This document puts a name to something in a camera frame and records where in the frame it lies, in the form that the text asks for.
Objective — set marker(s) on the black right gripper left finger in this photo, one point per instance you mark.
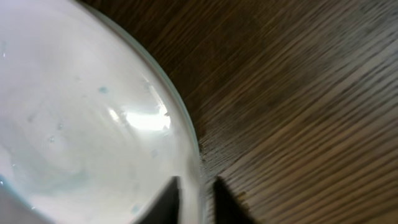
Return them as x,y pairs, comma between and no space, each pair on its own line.
166,208

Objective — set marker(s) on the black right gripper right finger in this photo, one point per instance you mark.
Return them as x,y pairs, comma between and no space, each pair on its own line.
227,208

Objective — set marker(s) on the white plate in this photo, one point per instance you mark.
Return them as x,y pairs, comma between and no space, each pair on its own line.
92,129

